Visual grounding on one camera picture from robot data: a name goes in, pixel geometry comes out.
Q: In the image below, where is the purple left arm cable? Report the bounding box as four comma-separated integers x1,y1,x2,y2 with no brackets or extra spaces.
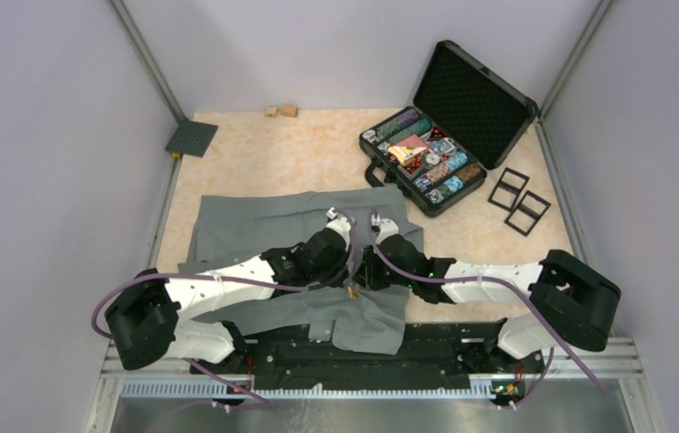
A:
90,207,358,413

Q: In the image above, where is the black display frame near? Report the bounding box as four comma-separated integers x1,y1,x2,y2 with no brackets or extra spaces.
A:
504,190,552,236

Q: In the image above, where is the black display frame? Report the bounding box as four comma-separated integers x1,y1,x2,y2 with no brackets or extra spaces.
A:
488,168,530,211
504,190,552,236

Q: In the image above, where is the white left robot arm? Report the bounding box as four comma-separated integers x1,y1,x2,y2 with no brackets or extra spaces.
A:
90,207,356,373

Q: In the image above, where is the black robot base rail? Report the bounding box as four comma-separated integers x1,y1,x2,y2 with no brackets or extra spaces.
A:
106,322,645,401

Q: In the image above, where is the dark grey lego baseplate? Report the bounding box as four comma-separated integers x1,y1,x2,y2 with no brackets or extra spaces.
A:
165,119,218,158

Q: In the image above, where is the gold brooch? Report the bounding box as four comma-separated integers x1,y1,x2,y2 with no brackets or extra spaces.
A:
345,285,359,300

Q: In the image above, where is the black poker chip case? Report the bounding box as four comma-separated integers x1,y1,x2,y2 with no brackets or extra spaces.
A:
359,40,539,217

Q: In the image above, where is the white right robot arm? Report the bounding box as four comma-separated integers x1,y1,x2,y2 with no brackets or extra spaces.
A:
361,210,622,372

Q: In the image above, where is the grey button shirt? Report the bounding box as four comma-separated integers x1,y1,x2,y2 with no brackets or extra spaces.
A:
179,187,424,355

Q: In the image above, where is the black display frame far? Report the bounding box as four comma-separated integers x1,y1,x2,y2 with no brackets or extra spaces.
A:
488,168,530,211

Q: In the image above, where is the playing card deck box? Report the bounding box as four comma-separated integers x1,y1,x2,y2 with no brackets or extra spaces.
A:
389,134,429,166

